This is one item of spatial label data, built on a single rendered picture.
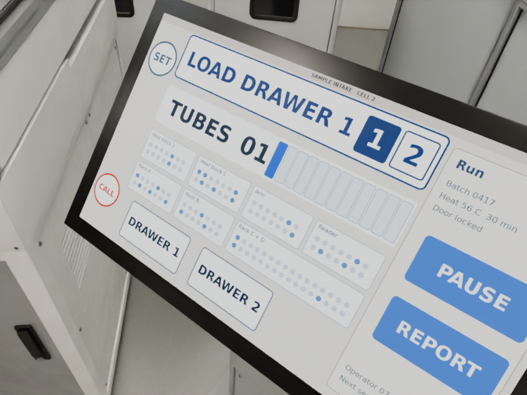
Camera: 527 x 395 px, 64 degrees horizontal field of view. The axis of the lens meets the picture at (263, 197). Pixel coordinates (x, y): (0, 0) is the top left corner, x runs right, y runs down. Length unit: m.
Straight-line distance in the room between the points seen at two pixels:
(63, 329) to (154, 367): 0.56
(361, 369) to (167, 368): 1.15
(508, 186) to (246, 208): 0.23
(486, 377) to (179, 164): 0.35
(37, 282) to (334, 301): 0.61
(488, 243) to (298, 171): 0.18
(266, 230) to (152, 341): 1.18
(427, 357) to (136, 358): 1.24
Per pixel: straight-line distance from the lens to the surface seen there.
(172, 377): 1.50
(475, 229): 0.38
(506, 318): 0.39
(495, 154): 0.39
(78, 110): 1.07
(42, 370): 1.23
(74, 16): 1.12
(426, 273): 0.39
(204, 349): 1.53
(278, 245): 0.42
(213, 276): 0.45
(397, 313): 0.39
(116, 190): 0.53
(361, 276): 0.39
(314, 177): 0.40
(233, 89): 0.46
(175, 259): 0.48
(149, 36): 0.55
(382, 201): 0.39
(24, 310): 0.99
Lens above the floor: 1.37
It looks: 44 degrees down
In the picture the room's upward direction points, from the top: 5 degrees clockwise
